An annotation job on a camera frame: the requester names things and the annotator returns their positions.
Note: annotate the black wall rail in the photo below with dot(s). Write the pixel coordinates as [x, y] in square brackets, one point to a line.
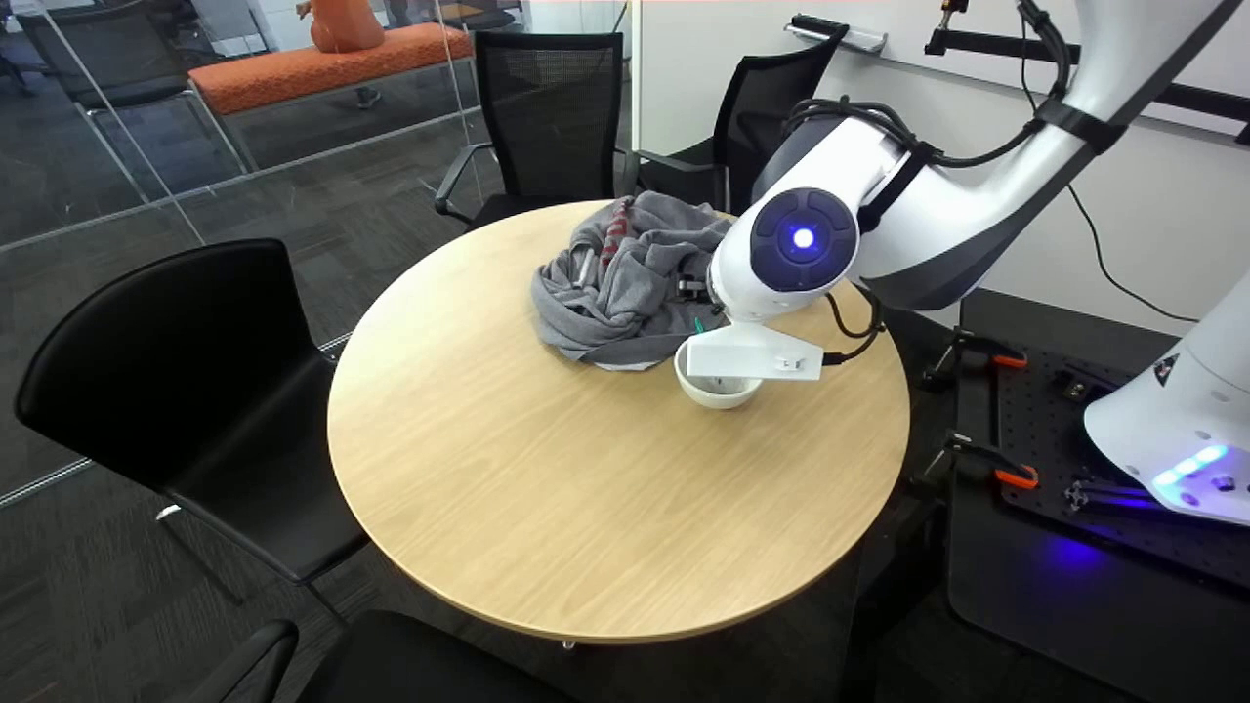
[990, 45]

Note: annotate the black mesh chair by wall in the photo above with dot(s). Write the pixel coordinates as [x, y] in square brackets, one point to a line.
[766, 100]

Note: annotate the grey mesh chair behind glass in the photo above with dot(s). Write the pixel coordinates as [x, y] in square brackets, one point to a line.
[103, 54]

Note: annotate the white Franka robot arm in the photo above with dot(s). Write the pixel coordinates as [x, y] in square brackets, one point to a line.
[940, 209]

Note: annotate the black office chair with armrests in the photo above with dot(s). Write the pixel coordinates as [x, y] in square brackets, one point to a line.
[547, 111]

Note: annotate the black robot cart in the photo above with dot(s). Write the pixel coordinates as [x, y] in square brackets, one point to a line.
[1039, 611]

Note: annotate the orange upholstered bench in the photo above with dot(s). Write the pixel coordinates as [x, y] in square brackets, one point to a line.
[313, 72]

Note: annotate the grey crumpled sweatshirt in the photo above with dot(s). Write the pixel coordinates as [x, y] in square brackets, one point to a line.
[612, 299]

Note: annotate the whiteboard marker tray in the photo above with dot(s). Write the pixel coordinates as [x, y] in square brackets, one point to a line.
[842, 35]

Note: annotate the black padded chair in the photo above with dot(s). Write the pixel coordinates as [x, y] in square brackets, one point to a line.
[169, 367]

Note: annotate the white device blue light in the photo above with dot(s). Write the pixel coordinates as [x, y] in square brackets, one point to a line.
[1039, 432]

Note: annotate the orange cushion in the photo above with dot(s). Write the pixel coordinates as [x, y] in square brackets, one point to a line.
[345, 27]

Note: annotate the white bowl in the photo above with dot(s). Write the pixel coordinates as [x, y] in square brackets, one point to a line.
[716, 395]

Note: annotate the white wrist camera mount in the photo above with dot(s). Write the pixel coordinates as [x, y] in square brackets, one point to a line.
[754, 352]

